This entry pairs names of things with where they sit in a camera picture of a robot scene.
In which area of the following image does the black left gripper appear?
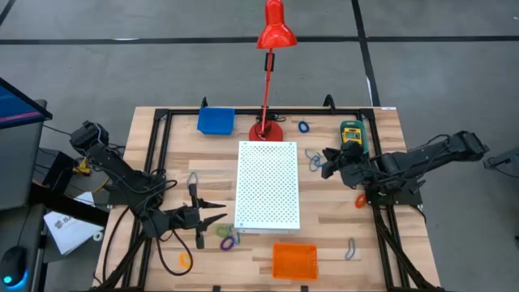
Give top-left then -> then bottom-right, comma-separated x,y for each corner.
168,183 -> 229,251

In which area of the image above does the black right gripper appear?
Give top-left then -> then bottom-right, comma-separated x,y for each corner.
321,141 -> 372,190

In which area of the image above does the green coil keychain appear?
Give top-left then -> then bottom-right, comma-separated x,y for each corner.
213,224 -> 235,240

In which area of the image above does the yellow packaged card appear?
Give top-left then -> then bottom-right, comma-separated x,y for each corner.
341,126 -> 365,145

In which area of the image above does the teal plastic tray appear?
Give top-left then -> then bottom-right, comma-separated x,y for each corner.
339,119 -> 371,157

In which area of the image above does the blue plastic basket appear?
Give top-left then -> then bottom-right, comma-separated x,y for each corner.
196,106 -> 236,136

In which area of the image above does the orange plastic basket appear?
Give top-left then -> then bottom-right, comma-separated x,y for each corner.
272,242 -> 320,281

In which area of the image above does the red desk lamp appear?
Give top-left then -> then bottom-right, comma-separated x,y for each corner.
248,0 -> 298,142

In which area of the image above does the white perforated metal shelf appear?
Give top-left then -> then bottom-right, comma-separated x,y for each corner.
234,140 -> 302,235

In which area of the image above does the white paper sheet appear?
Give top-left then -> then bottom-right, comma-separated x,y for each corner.
43,210 -> 105,256
75,191 -> 97,208

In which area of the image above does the black box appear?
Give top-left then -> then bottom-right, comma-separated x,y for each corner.
34,148 -> 76,195

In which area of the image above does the grey cabinet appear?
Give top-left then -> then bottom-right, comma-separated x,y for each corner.
0,99 -> 45,211

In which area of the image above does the black computer mouse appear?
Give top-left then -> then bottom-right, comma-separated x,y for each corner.
0,246 -> 28,290

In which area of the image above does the computer monitor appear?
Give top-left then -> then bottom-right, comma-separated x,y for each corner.
0,76 -> 54,131

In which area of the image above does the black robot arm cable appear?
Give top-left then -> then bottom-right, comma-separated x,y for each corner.
153,226 -> 195,277

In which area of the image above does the black lamp cable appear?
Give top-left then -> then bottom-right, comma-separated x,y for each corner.
255,113 -> 287,123

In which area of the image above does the black metal table frame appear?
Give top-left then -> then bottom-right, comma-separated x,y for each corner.
92,94 -> 444,292

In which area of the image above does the thick black cable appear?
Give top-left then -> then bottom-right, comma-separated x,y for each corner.
101,204 -> 133,285

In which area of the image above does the yellow cable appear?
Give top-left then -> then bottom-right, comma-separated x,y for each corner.
72,157 -> 92,176

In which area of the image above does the black desk frame bar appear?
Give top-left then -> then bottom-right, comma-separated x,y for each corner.
28,184 -> 110,228

